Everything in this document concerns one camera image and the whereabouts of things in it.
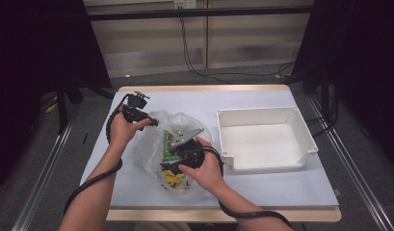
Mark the small black floor object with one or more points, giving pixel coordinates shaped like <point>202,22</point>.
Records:
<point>85,138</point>

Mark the person's left hand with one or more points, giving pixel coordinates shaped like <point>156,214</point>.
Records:
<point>120,131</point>

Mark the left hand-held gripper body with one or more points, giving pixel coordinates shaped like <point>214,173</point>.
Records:
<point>136,106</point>

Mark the green snack packet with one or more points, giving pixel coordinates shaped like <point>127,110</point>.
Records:
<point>166,150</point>

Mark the clear plastic bag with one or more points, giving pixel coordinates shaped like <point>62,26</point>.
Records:
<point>149,150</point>

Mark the white plastic bin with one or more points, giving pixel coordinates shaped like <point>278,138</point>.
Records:
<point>268,141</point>

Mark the black horizontal bar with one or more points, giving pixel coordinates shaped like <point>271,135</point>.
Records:
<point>217,12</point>

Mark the white wall outlet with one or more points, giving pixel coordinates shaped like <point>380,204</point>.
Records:
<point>185,4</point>

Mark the dark curtain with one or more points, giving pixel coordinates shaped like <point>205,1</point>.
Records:
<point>361,64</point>
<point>31,64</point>

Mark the wooden table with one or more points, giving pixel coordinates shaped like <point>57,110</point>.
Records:
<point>169,215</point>

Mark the person's right hand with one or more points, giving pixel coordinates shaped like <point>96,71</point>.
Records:
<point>210,173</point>

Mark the grey table bracket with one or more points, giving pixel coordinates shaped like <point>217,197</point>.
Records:
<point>337,192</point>

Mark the yellow floor object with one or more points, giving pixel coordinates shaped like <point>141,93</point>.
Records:
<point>51,107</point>

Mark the pale blue table mat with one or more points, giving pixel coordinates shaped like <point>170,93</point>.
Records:
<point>297,189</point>

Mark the metal floor rail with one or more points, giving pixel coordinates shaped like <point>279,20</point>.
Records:
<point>355,179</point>
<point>40,183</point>

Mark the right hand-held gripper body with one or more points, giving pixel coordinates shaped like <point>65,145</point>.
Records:
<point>191,154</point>

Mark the black metal stand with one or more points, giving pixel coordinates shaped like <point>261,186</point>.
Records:
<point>61,109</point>
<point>324,93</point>

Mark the yellow snack packet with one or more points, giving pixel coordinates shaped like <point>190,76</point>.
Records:
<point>170,180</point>

